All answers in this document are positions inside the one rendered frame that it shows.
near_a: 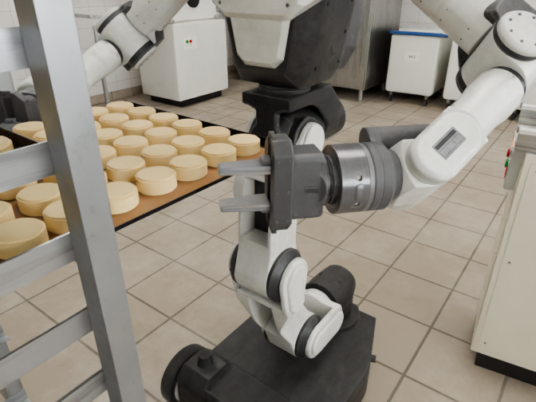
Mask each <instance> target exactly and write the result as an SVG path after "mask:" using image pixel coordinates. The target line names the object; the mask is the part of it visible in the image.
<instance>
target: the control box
mask: <svg viewBox="0 0 536 402"><path fill-rule="evenodd" d="M517 127H518V125H517ZM517 127H516V129H515V134H514V139H513V140H514V143H513V145H512V146H513V149H512V148H511V149H512V152H511V150H510V152H511V154H510V155H509V157H508V158H509V163H508V165H507V167H506V171H505V175H504V178H505V179H504V184H503V188H504V189H508V190H512V191H513V190H514V187H515V184H516V181H517V178H518V173H519V170H520V167H521V163H522V159H523V157H524V156H525V153H526V152H525V151H519V150H514V146H515V142H516V139H517V136H518V132H516V131H517Z"/></svg>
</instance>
